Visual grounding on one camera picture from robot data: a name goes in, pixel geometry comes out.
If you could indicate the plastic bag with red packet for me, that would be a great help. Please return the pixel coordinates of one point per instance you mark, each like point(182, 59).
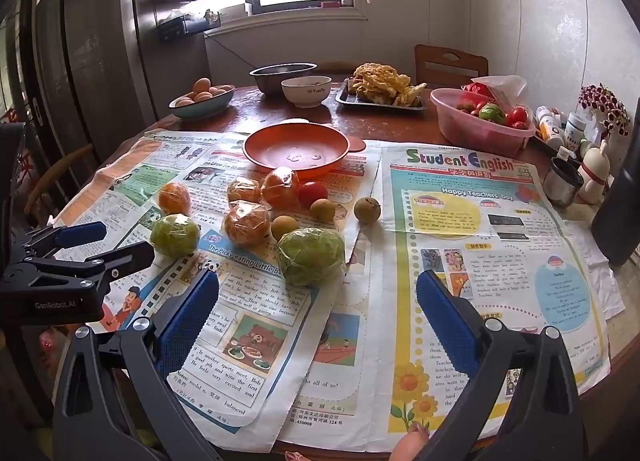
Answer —
point(495, 88)

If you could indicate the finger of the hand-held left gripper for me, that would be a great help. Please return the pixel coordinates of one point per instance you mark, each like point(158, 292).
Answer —
point(82, 233)
point(125, 258)

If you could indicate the white paper towel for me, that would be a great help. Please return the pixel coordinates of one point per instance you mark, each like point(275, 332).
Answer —
point(600, 271)

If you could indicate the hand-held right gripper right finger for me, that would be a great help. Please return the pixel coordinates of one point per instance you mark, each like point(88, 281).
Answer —
point(447, 326)

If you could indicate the small plastic-wrapped green citrus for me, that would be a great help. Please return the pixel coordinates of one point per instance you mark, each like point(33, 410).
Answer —
point(175, 235)

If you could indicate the plastic-wrapped orange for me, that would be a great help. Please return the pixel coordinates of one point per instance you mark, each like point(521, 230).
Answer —
point(280, 186)
point(174, 198)
point(246, 224)
point(243, 190)

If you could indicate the white medicine bottle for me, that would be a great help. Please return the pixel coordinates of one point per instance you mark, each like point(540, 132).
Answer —
point(575, 133)

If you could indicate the black thermos bottle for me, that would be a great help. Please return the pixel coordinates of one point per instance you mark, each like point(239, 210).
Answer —
point(620, 201)

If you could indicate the small glass jar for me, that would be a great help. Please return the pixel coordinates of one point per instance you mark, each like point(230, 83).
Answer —
point(562, 186)

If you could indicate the brown longan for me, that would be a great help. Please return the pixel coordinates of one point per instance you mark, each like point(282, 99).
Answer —
point(284, 227)
point(367, 209)
point(322, 209)

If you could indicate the teal ceramic bowl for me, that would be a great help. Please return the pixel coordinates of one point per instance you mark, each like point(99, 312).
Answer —
point(205, 110)

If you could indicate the heap of fried dough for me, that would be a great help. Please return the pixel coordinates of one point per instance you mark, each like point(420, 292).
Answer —
point(382, 83)

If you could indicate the dark metal baking tray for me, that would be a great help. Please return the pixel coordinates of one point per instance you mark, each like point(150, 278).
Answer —
point(345, 100)

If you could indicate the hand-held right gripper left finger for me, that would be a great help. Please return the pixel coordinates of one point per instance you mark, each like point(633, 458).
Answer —
point(187, 316)

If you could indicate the small red tomato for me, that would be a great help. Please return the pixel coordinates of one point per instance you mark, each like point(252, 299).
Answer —
point(520, 126)
point(475, 107)
point(517, 115)

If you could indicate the red and white bouquet ornament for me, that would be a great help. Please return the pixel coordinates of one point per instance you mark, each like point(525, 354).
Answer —
point(602, 106)

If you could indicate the white rabbit figurine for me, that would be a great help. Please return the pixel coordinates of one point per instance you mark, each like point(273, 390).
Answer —
point(595, 171)

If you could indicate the grey refrigerator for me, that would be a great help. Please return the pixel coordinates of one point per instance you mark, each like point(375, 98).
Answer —
point(110, 51)

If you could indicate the wooden chair with cutout back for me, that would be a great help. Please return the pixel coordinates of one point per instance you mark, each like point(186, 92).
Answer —
point(440, 66)

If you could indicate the orange plastic plate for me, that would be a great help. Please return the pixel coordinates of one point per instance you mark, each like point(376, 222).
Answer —
point(295, 151)

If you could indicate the pink plastic basin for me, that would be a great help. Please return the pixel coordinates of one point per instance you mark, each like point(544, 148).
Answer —
point(470, 133)

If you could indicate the person's right hand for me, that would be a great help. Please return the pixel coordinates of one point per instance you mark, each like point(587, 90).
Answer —
point(410, 443)

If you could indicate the small white bottle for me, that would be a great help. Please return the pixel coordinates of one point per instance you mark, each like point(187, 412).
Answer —
point(550, 131)

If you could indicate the green tomato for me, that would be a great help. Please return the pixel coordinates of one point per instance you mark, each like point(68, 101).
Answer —
point(492, 112)

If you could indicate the large plastic-wrapped green citrus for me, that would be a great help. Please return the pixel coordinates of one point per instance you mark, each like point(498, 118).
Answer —
point(311, 256)

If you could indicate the wooden chair with curved back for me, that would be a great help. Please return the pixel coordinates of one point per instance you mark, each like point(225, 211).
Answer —
point(60, 166)

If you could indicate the newspaper with yellow flowers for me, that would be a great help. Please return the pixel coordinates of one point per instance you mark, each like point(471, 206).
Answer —
point(500, 251)

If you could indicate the newspaper with panda cartoon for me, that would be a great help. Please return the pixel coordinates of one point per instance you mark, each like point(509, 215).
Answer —
point(280, 341)

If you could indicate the pile of brown eggs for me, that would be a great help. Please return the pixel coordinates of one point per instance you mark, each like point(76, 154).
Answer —
point(202, 90)

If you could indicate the stainless steel basin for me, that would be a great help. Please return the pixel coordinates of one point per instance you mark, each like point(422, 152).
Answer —
point(272, 81)

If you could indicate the white ceramic bowl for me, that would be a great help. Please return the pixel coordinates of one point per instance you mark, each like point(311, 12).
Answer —
point(306, 96)

